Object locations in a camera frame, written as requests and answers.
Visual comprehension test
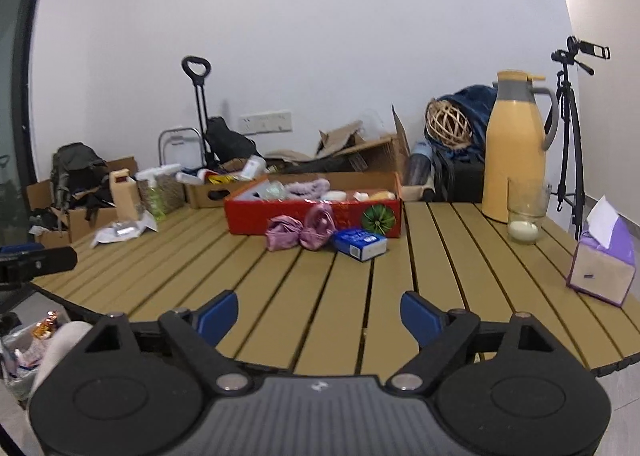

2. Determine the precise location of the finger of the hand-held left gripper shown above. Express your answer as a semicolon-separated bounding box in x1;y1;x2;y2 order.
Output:
0;245;79;287

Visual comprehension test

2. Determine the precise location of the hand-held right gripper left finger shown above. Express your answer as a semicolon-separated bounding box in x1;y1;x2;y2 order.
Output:
82;290;252;393

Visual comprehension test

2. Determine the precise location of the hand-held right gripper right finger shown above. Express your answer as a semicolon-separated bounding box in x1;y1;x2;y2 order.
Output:
385;290;557;393

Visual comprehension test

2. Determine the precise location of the yellow and white plush toy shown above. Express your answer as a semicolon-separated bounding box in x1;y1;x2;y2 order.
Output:
352;190;399;203

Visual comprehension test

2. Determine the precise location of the red cardboard box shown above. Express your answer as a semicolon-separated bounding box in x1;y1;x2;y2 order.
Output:
223;172;404;239

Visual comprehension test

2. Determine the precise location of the lavender fluffy towel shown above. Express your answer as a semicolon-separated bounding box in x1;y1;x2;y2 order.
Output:
284;178;331;199

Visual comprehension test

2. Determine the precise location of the low brown cardboard box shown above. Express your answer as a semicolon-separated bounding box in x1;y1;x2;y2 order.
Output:
27;158;139;247

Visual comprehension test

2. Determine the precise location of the crumpled white wrapper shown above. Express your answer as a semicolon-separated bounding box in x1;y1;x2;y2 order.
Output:
90;213;159;249

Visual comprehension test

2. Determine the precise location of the blue small carton box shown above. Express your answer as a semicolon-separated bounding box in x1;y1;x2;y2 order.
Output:
331;227;389;263

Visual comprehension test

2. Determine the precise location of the waste basket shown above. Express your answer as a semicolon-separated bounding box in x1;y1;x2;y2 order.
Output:
0;311;71;403

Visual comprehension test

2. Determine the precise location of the pink satin scrunchie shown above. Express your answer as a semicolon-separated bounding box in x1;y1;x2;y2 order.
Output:
265;216;304;253

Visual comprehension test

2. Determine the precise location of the dark backpack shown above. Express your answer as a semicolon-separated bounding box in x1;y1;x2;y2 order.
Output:
51;142;114;213

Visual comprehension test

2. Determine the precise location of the tan carton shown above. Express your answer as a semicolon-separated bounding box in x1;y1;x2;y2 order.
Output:
109;170;144;222

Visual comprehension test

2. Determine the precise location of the shallow brown cardboard tray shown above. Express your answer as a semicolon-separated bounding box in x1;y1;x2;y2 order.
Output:
184;170;272;209

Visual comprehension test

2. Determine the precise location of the purple satin scrunchie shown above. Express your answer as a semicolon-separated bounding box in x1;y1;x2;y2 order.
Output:
299;204;337;251

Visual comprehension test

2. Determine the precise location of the green spray bottle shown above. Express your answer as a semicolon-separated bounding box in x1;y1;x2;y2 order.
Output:
136;165;183;223

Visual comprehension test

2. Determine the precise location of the glass with milk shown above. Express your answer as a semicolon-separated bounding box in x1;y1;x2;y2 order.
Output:
506;177;553;245

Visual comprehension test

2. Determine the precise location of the black case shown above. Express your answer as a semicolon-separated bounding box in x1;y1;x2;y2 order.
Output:
435;151;486;203

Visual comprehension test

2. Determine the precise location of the blue water bottle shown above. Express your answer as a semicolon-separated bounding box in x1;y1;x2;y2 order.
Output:
406;142;435;187

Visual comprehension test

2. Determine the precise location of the glass door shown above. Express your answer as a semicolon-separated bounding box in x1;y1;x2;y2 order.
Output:
0;0;52;247

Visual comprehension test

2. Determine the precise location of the open brown cardboard box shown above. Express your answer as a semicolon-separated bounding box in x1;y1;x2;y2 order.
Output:
265;106;412;177

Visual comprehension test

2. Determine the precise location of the black bag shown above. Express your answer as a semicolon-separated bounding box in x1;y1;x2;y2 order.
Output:
205;117;259;165

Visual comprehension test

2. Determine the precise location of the purple tissue box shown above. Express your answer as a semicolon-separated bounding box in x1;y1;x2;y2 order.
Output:
566;196;637;307

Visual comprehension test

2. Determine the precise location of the yellow thermos jug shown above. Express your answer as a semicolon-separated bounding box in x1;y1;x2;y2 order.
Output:
481;70;560;225

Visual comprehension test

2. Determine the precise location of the wicker ball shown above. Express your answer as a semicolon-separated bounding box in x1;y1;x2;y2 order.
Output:
425;100;474;149

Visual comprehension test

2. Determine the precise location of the black folding trolley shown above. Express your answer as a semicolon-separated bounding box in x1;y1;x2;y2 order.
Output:
159;56;212;173

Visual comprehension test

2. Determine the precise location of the dark blue cloth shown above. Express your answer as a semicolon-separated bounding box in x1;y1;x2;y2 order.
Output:
432;84;499;163

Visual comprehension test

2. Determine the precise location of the black tripod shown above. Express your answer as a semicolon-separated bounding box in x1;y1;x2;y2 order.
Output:
550;36;612;233

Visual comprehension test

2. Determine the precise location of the white wall socket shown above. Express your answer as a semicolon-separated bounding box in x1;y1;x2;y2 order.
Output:
238;110;293;133

